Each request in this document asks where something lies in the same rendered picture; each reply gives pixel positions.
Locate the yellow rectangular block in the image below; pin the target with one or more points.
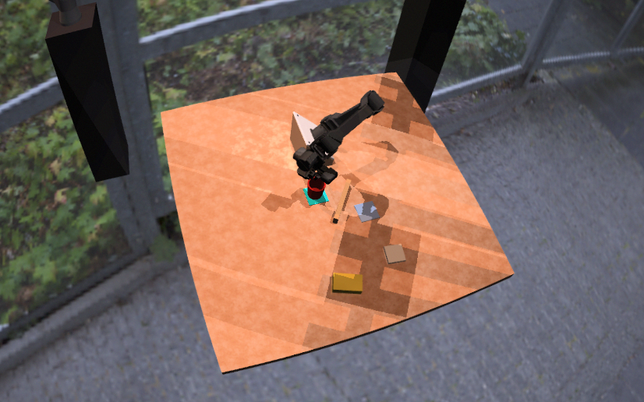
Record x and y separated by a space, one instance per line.
347 283

